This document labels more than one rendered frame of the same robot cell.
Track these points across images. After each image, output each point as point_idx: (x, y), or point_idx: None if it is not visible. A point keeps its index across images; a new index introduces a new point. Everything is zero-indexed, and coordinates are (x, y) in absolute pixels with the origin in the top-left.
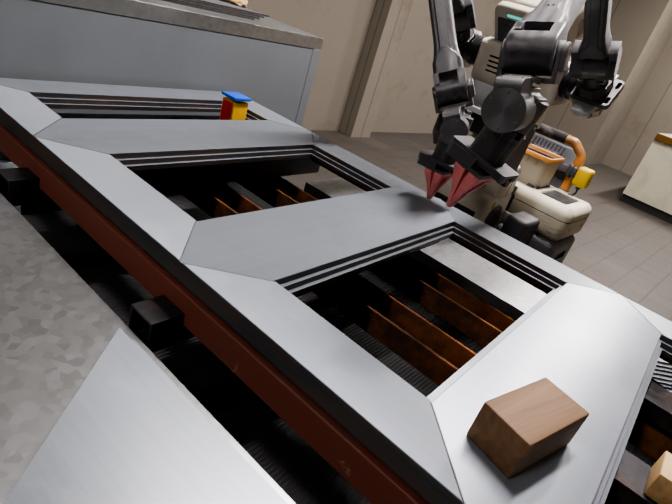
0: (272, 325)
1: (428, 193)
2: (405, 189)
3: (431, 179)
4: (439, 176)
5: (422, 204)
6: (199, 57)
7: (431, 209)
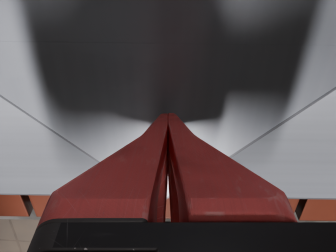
0: None
1: (169, 121)
2: (317, 114)
3: (176, 174)
4: (63, 196)
5: (147, 26)
6: None
7: (76, 24)
